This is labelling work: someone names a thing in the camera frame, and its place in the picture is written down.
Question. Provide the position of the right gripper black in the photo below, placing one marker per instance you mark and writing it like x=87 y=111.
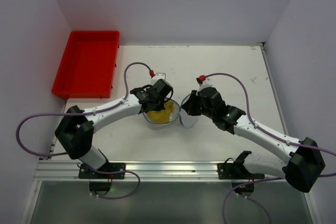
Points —
x=194 y=105

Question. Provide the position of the white mesh laundry bag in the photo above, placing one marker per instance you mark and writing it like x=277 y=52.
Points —
x=179 y=116

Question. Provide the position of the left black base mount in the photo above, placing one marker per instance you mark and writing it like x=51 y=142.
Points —
x=101 y=183

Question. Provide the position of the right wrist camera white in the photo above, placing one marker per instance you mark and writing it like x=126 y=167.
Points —
x=203 y=82

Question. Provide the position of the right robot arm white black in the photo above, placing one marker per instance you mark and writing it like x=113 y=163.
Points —
x=299 y=162

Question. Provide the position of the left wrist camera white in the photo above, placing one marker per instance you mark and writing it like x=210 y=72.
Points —
x=155 y=76

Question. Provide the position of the red plastic tray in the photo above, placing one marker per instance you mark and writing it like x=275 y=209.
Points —
x=87 y=66

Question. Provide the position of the aluminium mounting rail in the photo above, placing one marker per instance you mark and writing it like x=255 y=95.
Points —
x=149 y=171

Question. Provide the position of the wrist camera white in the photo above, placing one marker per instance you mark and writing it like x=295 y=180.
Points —
x=155 y=76
x=203 y=82

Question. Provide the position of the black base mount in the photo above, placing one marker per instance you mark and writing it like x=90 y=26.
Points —
x=233 y=169
x=101 y=183

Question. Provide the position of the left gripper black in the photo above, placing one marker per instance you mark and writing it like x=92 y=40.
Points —
x=156 y=102

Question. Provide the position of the yellow bra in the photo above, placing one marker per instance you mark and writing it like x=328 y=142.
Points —
x=164 y=116

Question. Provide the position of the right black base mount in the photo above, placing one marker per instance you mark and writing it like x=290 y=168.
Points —
x=233 y=169

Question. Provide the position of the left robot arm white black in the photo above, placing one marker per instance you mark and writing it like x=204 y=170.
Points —
x=77 y=127

